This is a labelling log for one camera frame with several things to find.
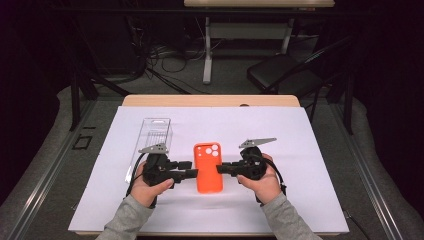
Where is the metal floor rail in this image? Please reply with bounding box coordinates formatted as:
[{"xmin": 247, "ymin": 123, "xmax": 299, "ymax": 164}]
[
  {"xmin": 332, "ymin": 103, "xmax": 405, "ymax": 240},
  {"xmin": 6, "ymin": 99, "xmax": 98, "ymax": 240}
]

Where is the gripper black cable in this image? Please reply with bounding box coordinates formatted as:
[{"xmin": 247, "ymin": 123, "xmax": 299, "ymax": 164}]
[
  {"xmin": 125, "ymin": 152, "xmax": 148, "ymax": 198},
  {"xmin": 255, "ymin": 155, "xmax": 288, "ymax": 205}
]

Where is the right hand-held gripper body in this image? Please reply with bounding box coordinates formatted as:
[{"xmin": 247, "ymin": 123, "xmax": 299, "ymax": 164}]
[{"xmin": 238, "ymin": 137, "xmax": 278, "ymax": 181}]

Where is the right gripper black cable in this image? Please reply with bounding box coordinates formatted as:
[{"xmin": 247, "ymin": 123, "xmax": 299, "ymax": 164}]
[{"xmin": 255, "ymin": 155, "xmax": 288, "ymax": 205}]

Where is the orange phone case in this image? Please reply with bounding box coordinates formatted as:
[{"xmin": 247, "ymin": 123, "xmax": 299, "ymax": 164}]
[{"xmin": 193, "ymin": 142, "xmax": 224, "ymax": 194}]

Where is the white metal frame desk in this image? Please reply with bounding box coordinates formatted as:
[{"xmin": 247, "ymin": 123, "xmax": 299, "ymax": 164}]
[{"xmin": 183, "ymin": 0, "xmax": 336, "ymax": 85}]

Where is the person's left hand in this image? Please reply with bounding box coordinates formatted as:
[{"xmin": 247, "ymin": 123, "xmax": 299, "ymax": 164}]
[{"xmin": 130, "ymin": 163, "xmax": 174, "ymax": 208}]

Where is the black metal stand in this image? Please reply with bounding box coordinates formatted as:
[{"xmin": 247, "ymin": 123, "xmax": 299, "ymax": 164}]
[{"xmin": 68, "ymin": 64, "xmax": 132, "ymax": 132}]

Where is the black floor cable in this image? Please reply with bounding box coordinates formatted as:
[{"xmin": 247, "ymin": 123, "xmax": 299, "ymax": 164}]
[{"xmin": 343, "ymin": 209, "xmax": 372, "ymax": 240}]

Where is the person's right hand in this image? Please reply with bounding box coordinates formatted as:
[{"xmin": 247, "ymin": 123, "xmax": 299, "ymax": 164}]
[{"xmin": 237, "ymin": 153, "xmax": 283, "ymax": 205}]

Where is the clear plastic storage bin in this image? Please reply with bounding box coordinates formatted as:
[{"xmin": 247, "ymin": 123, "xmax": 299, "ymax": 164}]
[{"xmin": 124, "ymin": 117, "xmax": 174, "ymax": 184}]

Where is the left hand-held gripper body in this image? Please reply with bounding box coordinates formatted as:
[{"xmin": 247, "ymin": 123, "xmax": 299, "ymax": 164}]
[{"xmin": 138, "ymin": 143, "xmax": 174, "ymax": 187}]

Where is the black folding chair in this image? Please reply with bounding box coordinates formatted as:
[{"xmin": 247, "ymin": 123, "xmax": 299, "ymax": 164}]
[{"xmin": 246, "ymin": 34, "xmax": 354, "ymax": 101}]

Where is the bundle of floor cables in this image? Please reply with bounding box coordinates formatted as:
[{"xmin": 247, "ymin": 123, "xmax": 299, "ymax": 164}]
[{"xmin": 131, "ymin": 16, "xmax": 231, "ymax": 96}]

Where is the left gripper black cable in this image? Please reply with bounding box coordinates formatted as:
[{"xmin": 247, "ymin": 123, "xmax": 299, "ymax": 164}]
[{"xmin": 125, "ymin": 152, "xmax": 148, "ymax": 198}]

